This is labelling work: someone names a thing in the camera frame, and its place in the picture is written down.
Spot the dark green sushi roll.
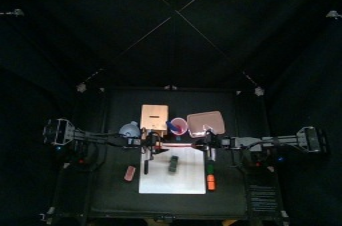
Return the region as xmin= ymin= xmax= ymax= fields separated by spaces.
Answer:
xmin=167 ymin=155 xmax=180 ymax=173

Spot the pink plastic plate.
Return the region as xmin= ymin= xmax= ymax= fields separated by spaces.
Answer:
xmin=186 ymin=110 xmax=227 ymax=139

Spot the red and white sushi piece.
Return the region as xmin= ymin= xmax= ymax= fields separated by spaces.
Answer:
xmin=123 ymin=165 xmax=138 ymax=183

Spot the white cutting board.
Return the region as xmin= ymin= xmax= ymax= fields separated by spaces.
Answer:
xmin=138 ymin=145 xmax=207 ymax=195

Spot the blue plastic utensil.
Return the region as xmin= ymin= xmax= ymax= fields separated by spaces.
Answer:
xmin=166 ymin=120 xmax=179 ymax=133

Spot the light blue bowl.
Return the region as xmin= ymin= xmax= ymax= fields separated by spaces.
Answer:
xmin=118 ymin=120 xmax=143 ymax=139

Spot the wooden box with drawer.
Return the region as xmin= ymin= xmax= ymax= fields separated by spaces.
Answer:
xmin=139 ymin=104 xmax=170 ymax=137

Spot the toy knife orange handle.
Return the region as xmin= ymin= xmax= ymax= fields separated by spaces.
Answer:
xmin=206 ymin=148 xmax=218 ymax=192

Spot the silver frame clamp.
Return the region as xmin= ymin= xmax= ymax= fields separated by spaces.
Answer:
xmin=9 ymin=8 xmax=25 ymax=18
xmin=252 ymin=85 xmax=267 ymax=98
xmin=75 ymin=82 xmax=88 ymax=94
xmin=325 ymin=9 xmax=342 ymax=20

